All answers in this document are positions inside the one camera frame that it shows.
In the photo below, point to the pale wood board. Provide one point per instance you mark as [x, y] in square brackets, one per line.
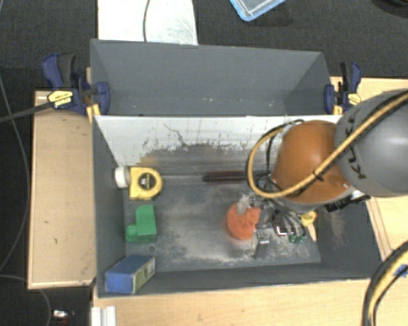
[61, 189]

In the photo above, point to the orange ball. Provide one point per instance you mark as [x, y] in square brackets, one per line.
[239, 224]

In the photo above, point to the grey metal bin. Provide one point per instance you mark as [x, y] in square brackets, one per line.
[190, 80]

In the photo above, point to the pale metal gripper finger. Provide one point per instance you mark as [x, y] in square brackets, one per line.
[244, 205]
[262, 239]

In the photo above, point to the blue and green box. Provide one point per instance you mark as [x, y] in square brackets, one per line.
[124, 277]

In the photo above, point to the green plastic block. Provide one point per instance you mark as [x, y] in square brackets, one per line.
[144, 224]

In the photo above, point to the black cylinder on white bracket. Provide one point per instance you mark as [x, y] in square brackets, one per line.
[338, 206]

